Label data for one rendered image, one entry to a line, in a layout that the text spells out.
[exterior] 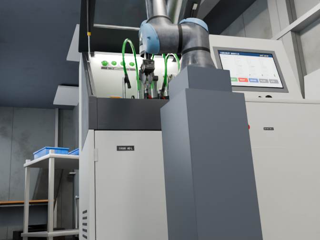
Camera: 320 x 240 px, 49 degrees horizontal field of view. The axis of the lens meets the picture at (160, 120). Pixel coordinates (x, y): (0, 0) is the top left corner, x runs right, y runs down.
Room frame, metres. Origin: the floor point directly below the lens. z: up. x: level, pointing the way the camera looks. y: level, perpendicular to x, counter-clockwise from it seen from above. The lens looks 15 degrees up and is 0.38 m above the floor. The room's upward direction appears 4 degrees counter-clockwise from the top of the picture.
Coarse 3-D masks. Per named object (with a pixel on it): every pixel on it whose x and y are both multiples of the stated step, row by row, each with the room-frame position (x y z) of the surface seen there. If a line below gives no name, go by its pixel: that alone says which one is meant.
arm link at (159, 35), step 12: (156, 0) 1.30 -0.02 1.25; (156, 12) 1.28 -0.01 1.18; (144, 24) 1.24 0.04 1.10; (156, 24) 1.23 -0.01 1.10; (168, 24) 1.24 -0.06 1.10; (144, 36) 1.26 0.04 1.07; (156, 36) 1.22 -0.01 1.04; (168, 36) 1.23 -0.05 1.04; (144, 48) 1.30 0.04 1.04; (156, 48) 1.25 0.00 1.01; (168, 48) 1.26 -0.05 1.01
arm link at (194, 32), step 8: (184, 24) 1.25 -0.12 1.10; (192, 24) 1.24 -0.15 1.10; (200, 24) 1.24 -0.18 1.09; (184, 32) 1.23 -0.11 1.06; (192, 32) 1.24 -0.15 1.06; (200, 32) 1.24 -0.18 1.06; (208, 32) 1.28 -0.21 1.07; (184, 40) 1.24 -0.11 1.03; (192, 40) 1.24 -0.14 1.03; (200, 40) 1.24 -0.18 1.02; (208, 40) 1.27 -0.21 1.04; (184, 48) 1.26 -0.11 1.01; (208, 48) 1.26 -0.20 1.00
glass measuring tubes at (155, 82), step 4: (136, 76) 2.20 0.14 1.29; (156, 76) 2.21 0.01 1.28; (136, 80) 2.21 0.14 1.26; (140, 80) 2.19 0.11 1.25; (156, 80) 2.22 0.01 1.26; (140, 84) 2.19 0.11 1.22; (156, 84) 2.22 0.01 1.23; (140, 88) 2.19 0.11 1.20; (144, 88) 2.20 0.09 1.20; (156, 88) 2.22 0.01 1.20; (140, 92) 2.19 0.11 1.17; (156, 92) 2.22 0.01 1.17; (140, 96) 2.19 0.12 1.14; (156, 96) 2.22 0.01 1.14
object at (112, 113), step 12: (108, 108) 1.62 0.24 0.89; (120, 108) 1.64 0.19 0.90; (132, 108) 1.66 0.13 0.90; (144, 108) 1.67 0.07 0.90; (156, 108) 1.69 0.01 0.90; (108, 120) 1.62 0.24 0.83; (120, 120) 1.64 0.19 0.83; (132, 120) 1.66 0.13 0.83; (144, 120) 1.67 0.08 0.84; (156, 120) 1.69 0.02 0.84
